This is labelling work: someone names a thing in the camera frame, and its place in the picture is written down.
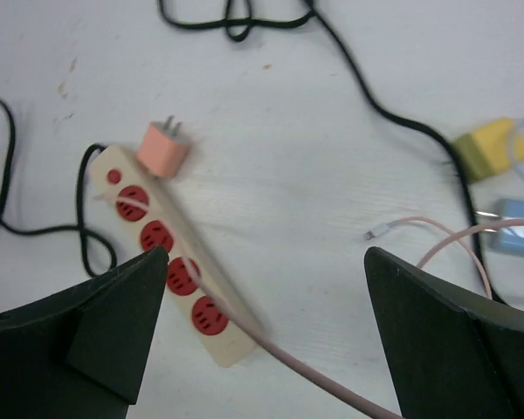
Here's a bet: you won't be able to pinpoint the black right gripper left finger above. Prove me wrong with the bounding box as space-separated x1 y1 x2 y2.
0 248 169 418

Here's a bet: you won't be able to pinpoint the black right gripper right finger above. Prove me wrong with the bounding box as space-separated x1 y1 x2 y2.
364 247 524 418

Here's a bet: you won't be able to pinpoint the beige power strip red sockets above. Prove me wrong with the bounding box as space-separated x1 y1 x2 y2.
89 145 261 367

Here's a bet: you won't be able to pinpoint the blue USB charger cube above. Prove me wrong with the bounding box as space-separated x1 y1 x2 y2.
476 198 524 257

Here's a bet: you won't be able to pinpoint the pink USB cable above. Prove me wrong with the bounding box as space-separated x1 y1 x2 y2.
93 191 524 419

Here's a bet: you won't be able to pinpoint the pink USB charger cube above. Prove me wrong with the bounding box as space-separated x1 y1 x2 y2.
136 115 191 179

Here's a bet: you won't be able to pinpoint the yellow charger plug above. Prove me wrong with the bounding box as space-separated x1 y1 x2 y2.
452 117 524 183

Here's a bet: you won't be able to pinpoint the black loose power cord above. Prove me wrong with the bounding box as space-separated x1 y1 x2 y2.
156 0 516 306

